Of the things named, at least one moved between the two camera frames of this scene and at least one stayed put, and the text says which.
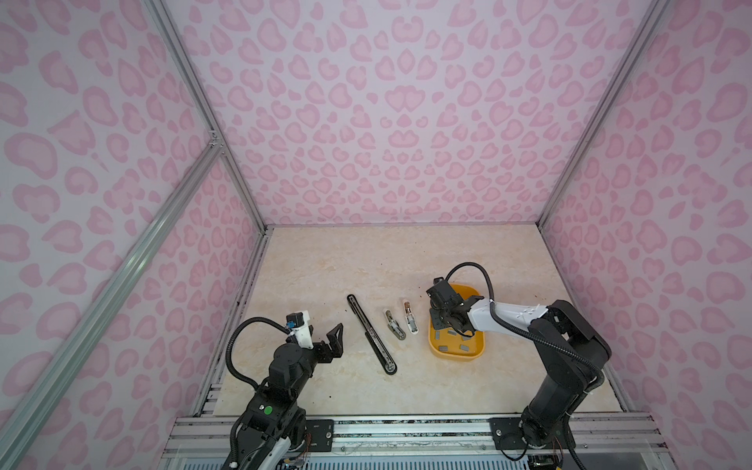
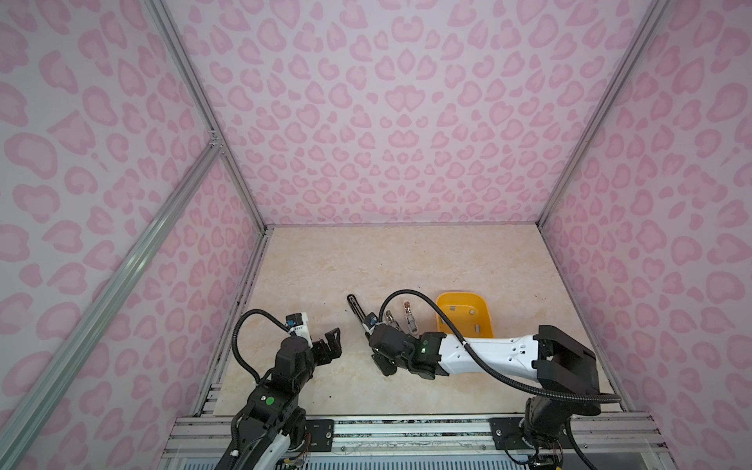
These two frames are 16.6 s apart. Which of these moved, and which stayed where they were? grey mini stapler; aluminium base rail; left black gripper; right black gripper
Moved: right black gripper
Stayed: aluminium base rail; left black gripper; grey mini stapler
